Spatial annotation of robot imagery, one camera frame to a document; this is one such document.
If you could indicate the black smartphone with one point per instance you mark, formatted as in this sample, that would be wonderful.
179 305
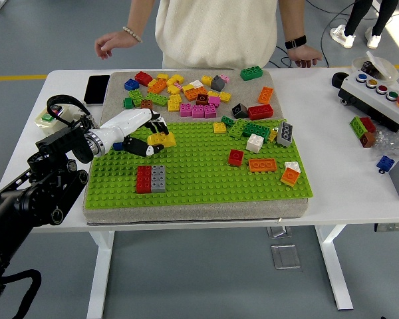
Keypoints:
97 89

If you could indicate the person's left forearm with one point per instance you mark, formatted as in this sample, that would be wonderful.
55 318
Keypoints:
291 18

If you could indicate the cream switch box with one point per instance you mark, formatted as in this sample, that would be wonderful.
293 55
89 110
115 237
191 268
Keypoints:
41 124

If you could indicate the light green toy brick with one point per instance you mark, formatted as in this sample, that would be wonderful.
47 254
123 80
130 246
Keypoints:
357 126
237 129
136 97
157 99

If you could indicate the dark green toy brick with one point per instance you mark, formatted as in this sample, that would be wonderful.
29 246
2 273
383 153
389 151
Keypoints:
256 130
251 73

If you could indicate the dark brown toy brick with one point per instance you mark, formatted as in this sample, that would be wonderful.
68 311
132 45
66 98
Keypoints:
202 99

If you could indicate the long grey toy brick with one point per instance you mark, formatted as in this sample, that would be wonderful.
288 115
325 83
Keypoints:
158 179

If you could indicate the white table leg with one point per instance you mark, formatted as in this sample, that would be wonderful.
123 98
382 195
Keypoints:
99 272
334 266

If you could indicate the person's right forearm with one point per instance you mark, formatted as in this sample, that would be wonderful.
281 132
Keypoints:
143 16

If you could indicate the person's left hand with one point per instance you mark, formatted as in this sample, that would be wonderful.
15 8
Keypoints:
304 54

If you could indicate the clear lidded plastic container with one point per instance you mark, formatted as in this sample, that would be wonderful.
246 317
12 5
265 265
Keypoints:
385 68

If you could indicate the small pink toy brick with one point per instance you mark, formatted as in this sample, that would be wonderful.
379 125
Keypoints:
225 78

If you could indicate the yellow toy brick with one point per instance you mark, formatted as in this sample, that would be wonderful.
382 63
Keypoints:
220 128
225 97
173 89
175 79
212 93
273 135
174 103
207 80
163 76
187 88

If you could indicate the orange and yellow brick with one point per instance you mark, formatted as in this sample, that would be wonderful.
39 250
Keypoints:
290 176

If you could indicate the black smartwatch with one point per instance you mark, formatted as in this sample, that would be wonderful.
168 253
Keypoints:
296 42

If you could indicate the long red toy brick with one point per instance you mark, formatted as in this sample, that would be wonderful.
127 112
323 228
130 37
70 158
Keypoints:
143 179

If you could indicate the person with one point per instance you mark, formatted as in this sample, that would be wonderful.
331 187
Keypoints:
354 16
216 30

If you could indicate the clear floor plate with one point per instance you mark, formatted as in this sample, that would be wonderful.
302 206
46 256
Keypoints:
279 232
286 257

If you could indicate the grey hollow toy brick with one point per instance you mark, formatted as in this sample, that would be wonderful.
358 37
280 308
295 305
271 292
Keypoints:
285 134

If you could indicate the black tape roll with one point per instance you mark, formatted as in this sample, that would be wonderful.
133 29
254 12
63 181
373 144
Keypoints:
337 81

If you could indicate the orange toy brick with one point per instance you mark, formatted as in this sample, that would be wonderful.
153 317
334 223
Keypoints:
262 165
157 86
190 94
265 95

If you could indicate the small green toy brick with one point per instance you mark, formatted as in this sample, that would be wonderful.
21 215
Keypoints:
227 121
128 103

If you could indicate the clear plastic bag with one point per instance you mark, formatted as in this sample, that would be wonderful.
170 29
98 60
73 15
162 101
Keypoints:
392 143

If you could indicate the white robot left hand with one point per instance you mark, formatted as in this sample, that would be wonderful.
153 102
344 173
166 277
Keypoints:
126 119

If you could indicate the table height control panel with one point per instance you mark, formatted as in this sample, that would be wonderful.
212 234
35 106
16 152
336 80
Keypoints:
394 227

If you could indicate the white toy brick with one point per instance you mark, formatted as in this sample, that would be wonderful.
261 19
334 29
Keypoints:
196 83
292 166
255 143

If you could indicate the person's right hand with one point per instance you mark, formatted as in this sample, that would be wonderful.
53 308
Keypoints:
113 41

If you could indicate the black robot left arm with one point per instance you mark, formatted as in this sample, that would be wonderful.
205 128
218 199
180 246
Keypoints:
63 143

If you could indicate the green studded baseplate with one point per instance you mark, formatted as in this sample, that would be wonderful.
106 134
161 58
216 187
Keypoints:
203 181

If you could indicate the white button control box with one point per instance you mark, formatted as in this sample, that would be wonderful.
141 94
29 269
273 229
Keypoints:
375 103

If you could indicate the black sloped brick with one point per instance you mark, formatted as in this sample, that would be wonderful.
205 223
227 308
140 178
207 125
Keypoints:
240 111

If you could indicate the small white fitting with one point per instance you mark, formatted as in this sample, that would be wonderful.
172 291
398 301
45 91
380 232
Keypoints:
78 111

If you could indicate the yellow curved brick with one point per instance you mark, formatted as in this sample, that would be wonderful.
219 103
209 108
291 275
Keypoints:
164 139

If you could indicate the dark grey sloped brick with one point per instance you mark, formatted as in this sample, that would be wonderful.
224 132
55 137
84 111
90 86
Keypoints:
217 83

